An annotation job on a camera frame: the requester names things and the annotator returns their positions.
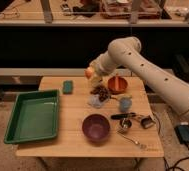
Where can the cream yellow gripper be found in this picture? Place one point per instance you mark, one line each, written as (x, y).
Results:
(94, 79)

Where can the orange bowl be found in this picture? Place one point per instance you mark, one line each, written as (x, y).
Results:
(117, 85)

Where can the black handled utensil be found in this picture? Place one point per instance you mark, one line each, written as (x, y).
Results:
(121, 116)

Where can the purple bowl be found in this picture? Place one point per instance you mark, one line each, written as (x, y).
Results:
(96, 128)

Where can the small metal cup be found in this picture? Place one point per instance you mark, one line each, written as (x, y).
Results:
(125, 124)

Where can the green sponge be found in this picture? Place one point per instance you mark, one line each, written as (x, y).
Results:
(67, 87)

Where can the wooden table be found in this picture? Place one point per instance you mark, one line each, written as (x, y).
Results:
(72, 143)

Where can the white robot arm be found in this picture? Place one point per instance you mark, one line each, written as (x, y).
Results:
(126, 52)

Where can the orange apple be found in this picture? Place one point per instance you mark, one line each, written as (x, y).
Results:
(88, 72)

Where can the green plastic tray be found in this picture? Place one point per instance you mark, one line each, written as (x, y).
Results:
(34, 117)

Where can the small black metal clip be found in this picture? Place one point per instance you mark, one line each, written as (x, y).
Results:
(147, 122)

